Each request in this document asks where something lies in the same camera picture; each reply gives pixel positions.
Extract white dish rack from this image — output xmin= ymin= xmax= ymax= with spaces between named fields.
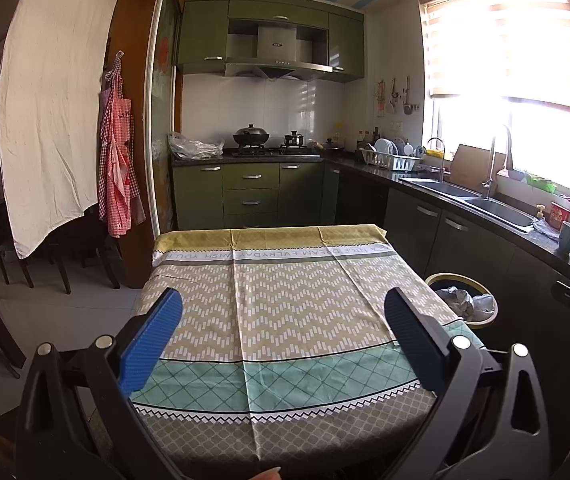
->
xmin=357 ymin=137 xmax=428 ymax=171

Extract black wok with lid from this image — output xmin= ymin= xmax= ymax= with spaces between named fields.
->
xmin=233 ymin=123 xmax=272 ymax=148

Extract steel double sink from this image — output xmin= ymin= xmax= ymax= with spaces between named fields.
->
xmin=400 ymin=177 xmax=538 ymax=228

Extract dark kitchen countertop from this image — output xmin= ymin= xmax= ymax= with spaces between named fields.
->
xmin=172 ymin=150 xmax=570 ymax=286

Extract green lower drawer cabinets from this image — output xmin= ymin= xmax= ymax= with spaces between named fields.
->
xmin=172 ymin=160 xmax=340 ymax=231

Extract dark sink-side cabinets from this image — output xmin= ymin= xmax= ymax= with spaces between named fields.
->
xmin=325 ymin=165 xmax=570 ymax=461

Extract patterned beige teal tablecloth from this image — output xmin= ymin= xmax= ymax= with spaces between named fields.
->
xmin=130 ymin=224 xmax=486 ymax=476

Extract red box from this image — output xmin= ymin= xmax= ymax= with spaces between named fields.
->
xmin=550 ymin=202 xmax=570 ymax=231

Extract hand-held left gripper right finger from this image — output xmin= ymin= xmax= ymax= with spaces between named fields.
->
xmin=384 ymin=287 xmax=552 ymax=480

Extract white paper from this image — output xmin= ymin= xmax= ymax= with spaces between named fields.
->
xmin=435 ymin=287 xmax=496 ymax=322

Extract small steel faucet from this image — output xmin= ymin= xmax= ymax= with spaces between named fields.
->
xmin=427 ymin=137 xmax=450 ymax=183

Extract dark wooden chair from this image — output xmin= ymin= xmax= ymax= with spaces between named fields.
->
xmin=45 ymin=215 xmax=120 ymax=295
xmin=0 ymin=230 xmax=36 ymax=288

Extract yellow-rimmed round bin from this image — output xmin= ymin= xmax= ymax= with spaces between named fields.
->
xmin=424 ymin=272 xmax=500 ymax=331

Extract white hanging cloth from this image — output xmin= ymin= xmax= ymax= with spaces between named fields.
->
xmin=0 ymin=0 xmax=122 ymax=259

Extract gas stove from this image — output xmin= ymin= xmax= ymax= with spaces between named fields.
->
xmin=232 ymin=145 xmax=322 ymax=158

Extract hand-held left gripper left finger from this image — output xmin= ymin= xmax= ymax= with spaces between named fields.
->
xmin=14 ymin=287 xmax=200 ymax=480

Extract green upper cabinets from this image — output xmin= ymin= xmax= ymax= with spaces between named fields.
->
xmin=176 ymin=0 xmax=366 ymax=83

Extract hanging kitchen utensils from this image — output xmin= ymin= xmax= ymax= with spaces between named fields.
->
xmin=390 ymin=77 xmax=413 ymax=116

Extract steel range hood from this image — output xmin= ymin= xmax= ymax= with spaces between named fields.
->
xmin=224 ymin=22 xmax=333 ymax=82

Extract red checked apron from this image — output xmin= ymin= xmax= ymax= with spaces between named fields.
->
xmin=97 ymin=50 xmax=146 ymax=238

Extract clear plastic bag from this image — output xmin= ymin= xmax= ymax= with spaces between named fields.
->
xmin=167 ymin=131 xmax=224 ymax=159

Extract striped window blind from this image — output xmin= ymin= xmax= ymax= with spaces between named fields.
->
xmin=419 ymin=0 xmax=570 ymax=121

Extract wooden cutting board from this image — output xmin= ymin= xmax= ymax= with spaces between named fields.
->
xmin=450 ymin=144 xmax=508 ymax=188

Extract tall steel faucet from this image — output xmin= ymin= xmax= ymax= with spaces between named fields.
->
xmin=482 ymin=125 xmax=516 ymax=198

